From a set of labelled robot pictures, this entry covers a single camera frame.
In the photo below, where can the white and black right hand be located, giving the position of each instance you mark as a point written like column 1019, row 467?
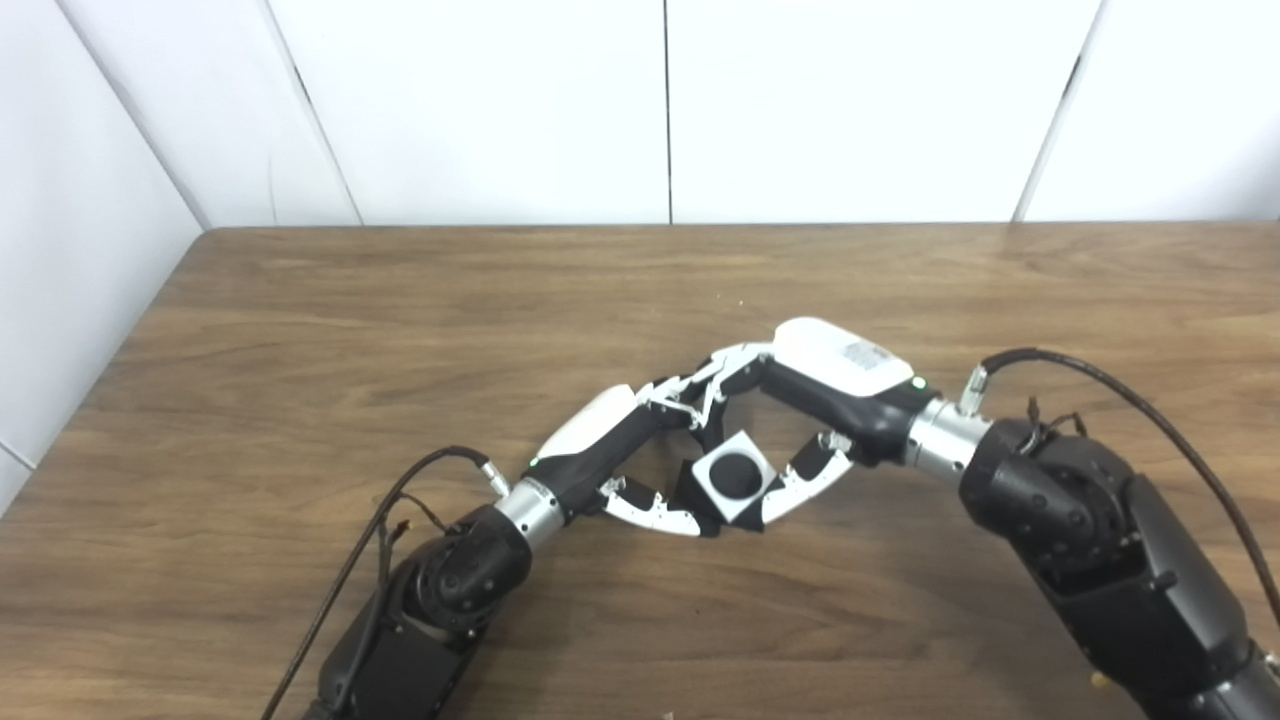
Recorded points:
column 840, row 375

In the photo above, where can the white and black left hand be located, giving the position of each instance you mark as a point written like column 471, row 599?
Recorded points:
column 590, row 430

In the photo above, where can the black peg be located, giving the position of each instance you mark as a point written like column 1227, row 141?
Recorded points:
column 735, row 475

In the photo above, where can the white square piece with hole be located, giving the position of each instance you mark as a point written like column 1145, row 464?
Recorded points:
column 728, row 508

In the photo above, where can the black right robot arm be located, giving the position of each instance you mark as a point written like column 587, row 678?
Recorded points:
column 1100, row 540

